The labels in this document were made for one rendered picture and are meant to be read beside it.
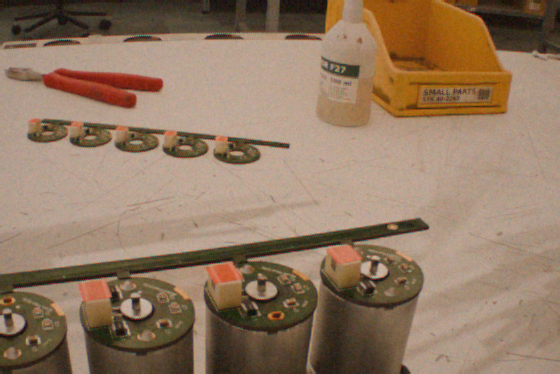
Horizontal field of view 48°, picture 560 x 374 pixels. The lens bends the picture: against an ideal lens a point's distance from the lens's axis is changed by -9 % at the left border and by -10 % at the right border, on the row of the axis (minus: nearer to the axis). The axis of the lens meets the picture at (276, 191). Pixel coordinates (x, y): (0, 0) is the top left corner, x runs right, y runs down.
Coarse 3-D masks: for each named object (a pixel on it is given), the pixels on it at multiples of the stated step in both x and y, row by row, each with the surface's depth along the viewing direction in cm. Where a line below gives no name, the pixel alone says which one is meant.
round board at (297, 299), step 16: (240, 272) 15; (256, 272) 16; (272, 272) 16; (288, 272) 16; (288, 288) 15; (304, 288) 15; (208, 304) 14; (256, 304) 14; (272, 304) 15; (288, 304) 15; (304, 304) 15; (224, 320) 14; (240, 320) 14; (256, 320) 14; (272, 320) 14; (288, 320) 14; (304, 320) 14
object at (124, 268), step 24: (288, 240) 17; (312, 240) 17; (336, 240) 17; (360, 240) 17; (96, 264) 15; (120, 264) 15; (144, 264) 16; (168, 264) 16; (192, 264) 16; (0, 288) 14
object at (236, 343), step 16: (272, 288) 15; (208, 320) 15; (208, 336) 15; (224, 336) 14; (240, 336) 14; (256, 336) 14; (272, 336) 14; (288, 336) 14; (304, 336) 15; (208, 352) 15; (224, 352) 15; (240, 352) 14; (256, 352) 14; (272, 352) 14; (288, 352) 14; (304, 352) 15; (208, 368) 15; (224, 368) 15; (240, 368) 15; (256, 368) 14; (272, 368) 14; (288, 368) 15; (304, 368) 15
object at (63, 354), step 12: (0, 324) 13; (24, 324) 13; (0, 336) 13; (12, 336) 13; (60, 348) 13; (48, 360) 12; (60, 360) 13; (0, 372) 12; (12, 372) 12; (24, 372) 12; (36, 372) 12; (48, 372) 13; (60, 372) 13; (72, 372) 14
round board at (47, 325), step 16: (0, 304) 14; (16, 304) 14; (32, 304) 14; (48, 304) 14; (32, 320) 13; (48, 320) 13; (64, 320) 13; (32, 336) 13; (48, 336) 13; (64, 336) 13; (0, 352) 12; (32, 352) 12; (48, 352) 12; (0, 368) 12; (16, 368) 12
